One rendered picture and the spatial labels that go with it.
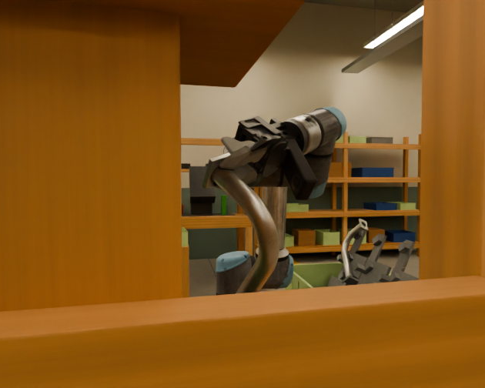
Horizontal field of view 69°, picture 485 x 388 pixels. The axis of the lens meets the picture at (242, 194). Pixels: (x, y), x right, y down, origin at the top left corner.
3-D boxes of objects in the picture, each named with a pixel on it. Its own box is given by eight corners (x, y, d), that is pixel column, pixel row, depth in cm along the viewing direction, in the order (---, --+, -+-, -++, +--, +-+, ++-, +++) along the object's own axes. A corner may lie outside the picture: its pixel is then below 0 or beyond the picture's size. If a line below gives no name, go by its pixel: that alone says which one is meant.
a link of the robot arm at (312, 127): (312, 158, 72) (329, 124, 67) (299, 165, 69) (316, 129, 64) (285, 138, 75) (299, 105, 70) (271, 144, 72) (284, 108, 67)
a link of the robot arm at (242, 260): (214, 286, 129) (214, 249, 129) (251, 285, 131) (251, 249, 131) (216, 297, 118) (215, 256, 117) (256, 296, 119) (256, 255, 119)
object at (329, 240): (424, 257, 635) (426, 132, 627) (260, 265, 578) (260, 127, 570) (405, 251, 688) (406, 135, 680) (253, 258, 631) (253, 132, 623)
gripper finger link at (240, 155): (199, 151, 55) (237, 142, 61) (224, 173, 52) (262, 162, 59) (204, 133, 53) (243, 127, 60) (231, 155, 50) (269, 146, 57)
